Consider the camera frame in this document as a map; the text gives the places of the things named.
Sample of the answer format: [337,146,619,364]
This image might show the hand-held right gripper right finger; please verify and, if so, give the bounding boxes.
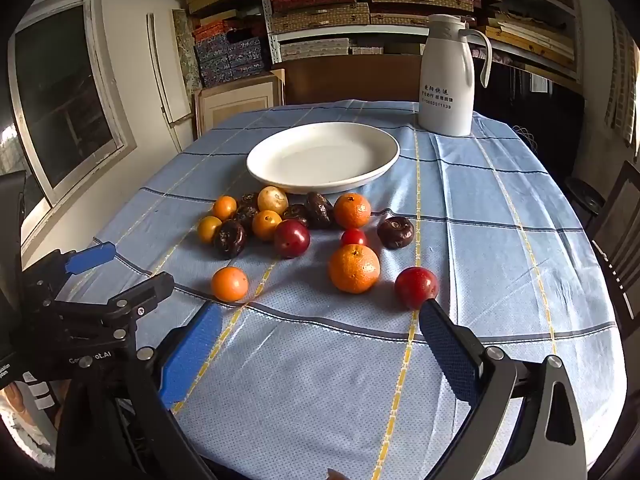
[419,299,588,480]

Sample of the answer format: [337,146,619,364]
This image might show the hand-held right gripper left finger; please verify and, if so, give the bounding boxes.
[55,302,223,480]

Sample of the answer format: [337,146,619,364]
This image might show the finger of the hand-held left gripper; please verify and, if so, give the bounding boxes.
[50,271,176,342]
[22,241,117,292]

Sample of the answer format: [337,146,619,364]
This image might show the red apple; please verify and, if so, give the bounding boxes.
[394,267,439,311]

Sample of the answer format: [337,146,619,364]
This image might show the small orange citrus fruit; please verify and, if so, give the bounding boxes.
[211,266,250,303]
[251,210,283,242]
[213,195,238,221]
[197,216,223,244]

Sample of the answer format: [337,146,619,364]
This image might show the dark purple wrinkled fruit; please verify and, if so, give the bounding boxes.
[305,191,335,230]
[213,219,247,260]
[282,204,310,228]
[377,216,415,250]
[235,193,261,231]

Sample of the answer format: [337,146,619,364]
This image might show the blue checked tablecloth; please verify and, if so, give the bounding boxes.
[65,100,628,480]

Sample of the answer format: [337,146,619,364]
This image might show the large orange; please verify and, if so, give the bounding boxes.
[328,243,381,294]

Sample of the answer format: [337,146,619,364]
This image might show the red plum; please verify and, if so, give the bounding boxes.
[273,219,311,259]

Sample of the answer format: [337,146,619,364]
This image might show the pale yellow round fruit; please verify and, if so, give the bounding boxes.
[257,186,290,215]

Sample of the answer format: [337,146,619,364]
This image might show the white framed window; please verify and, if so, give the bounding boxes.
[7,0,138,206]

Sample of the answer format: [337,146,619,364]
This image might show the medium orange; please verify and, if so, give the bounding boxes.
[333,192,372,230]

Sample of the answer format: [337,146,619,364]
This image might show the white leaning board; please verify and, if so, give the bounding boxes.
[146,11,195,127]

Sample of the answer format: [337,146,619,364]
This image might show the dark wooden chair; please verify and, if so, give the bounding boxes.
[590,160,640,328]

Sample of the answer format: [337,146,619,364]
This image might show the dark round stool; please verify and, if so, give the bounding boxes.
[565,177,608,231]

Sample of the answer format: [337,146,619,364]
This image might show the light wooden framed panel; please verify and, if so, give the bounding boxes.
[194,70,286,139]

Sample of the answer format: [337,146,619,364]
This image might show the white round plate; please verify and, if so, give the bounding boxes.
[246,121,401,196]

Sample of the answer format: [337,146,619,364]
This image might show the stack of blue patterned boxes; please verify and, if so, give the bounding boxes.
[194,34,267,89]

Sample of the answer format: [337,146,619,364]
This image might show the white thermos jug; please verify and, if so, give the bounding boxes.
[418,14,493,137]

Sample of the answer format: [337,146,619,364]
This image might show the brown wooden chair back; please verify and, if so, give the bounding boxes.
[282,54,426,107]

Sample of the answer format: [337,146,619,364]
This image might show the metal shelf rack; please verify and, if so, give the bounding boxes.
[180,0,586,96]

